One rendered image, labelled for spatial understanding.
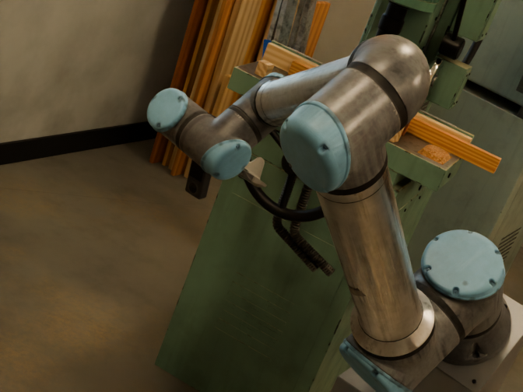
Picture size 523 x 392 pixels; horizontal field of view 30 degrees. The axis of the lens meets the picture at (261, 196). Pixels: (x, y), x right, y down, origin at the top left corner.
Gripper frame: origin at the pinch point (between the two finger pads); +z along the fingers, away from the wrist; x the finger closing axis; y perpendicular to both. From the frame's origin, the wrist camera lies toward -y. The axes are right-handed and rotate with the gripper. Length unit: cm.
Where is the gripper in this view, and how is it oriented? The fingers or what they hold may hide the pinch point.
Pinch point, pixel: (239, 176)
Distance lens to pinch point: 220.7
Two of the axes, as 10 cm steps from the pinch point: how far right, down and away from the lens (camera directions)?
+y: 5.0, -8.6, 0.6
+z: 4.1, 3.0, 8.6
